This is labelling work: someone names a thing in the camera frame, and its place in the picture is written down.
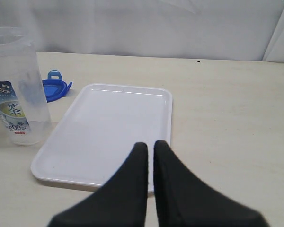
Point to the white plastic tray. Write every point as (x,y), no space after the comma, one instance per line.
(99,130)

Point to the blue bottle lid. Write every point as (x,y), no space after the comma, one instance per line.
(54,86)

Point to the clear plastic tea bottle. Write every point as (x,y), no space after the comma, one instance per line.
(23,106)

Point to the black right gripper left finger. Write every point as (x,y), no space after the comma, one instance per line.
(120,202)

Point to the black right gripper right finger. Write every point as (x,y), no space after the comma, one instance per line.
(183,200)

